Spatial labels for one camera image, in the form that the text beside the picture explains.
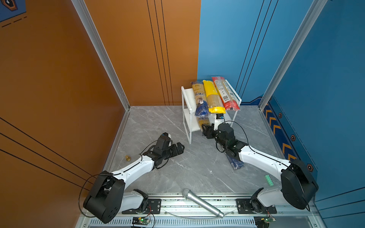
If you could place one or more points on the small green lego strip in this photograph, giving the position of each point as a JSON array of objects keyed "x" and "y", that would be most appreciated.
[{"x": 270, "y": 182}]

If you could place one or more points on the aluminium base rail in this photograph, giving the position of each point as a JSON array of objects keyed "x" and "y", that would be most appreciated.
[{"x": 174, "y": 211}]

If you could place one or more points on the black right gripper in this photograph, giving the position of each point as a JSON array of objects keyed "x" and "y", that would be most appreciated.
[{"x": 209, "y": 130}]

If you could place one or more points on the yellow blue-top spaghetti bag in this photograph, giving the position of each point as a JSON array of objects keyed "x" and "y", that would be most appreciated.
[{"x": 202, "y": 108}]

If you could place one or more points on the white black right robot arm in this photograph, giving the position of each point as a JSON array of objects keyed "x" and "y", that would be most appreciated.
[{"x": 298, "y": 186}]

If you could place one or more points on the white two-tier metal shelf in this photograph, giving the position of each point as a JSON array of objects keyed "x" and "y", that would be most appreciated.
[{"x": 189, "y": 119}]

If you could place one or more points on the blue yellow spaghetti bag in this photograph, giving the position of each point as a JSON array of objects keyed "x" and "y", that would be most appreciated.
[{"x": 203, "y": 120}]

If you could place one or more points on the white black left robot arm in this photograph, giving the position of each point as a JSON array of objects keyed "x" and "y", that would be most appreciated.
[{"x": 108, "y": 195}]

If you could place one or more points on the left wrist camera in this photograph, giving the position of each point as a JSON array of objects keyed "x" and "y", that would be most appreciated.
[{"x": 167, "y": 135}]

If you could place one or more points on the circuit board right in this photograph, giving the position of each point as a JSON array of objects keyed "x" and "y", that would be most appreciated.
[{"x": 264, "y": 222}]

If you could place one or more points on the aluminium corner post left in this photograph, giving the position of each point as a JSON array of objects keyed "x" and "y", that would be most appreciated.
[{"x": 89, "y": 25}]

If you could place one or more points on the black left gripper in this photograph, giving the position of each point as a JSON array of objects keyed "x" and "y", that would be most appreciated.
[{"x": 175, "y": 152}]

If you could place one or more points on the aluminium corner post right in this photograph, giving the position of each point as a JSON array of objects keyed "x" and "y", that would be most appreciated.
[{"x": 300, "y": 36}]

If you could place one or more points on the dark blue Barilla spaghetti box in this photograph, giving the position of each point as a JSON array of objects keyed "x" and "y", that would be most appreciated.
[{"x": 236, "y": 164}]

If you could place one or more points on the green circuit board left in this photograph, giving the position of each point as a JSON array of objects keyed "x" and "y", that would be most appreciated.
[{"x": 140, "y": 222}]

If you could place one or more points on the red spaghetti package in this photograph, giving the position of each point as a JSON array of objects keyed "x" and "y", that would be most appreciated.
[{"x": 227, "y": 95}]

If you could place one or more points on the yellow spaghetti package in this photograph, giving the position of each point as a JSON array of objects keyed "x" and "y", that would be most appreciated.
[{"x": 215, "y": 105}]

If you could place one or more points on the silver microphone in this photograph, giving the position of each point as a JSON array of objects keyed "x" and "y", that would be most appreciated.
[{"x": 189, "y": 195}]

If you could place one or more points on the aluminium corner post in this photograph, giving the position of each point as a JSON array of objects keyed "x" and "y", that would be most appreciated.
[
  {"x": 89, "y": 25},
  {"x": 300, "y": 36}
]

